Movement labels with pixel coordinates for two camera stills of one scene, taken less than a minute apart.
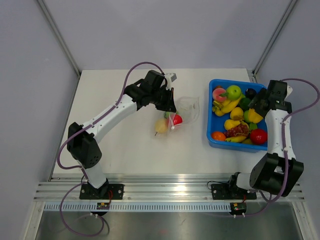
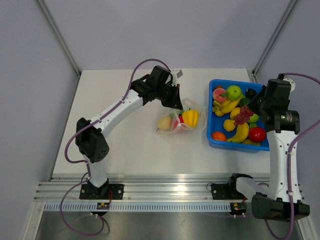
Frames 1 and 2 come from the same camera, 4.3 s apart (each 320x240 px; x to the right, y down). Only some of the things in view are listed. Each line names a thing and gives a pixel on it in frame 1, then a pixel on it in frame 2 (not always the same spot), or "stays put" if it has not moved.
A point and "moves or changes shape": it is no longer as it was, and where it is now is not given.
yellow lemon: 237,114 stays put
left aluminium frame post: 77,71 stays put
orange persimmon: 218,136 stays put
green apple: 234,92 stays put
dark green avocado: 244,103 stays put
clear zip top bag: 187,109 moves or changes shape
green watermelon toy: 166,114 → 172,113
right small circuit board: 236,208 stays put
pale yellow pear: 161,126 moves or changes shape
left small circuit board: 103,205 stays put
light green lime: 246,115 → 254,118
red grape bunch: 242,129 → 243,116
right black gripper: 261,96 stays put
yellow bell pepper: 254,117 → 190,117
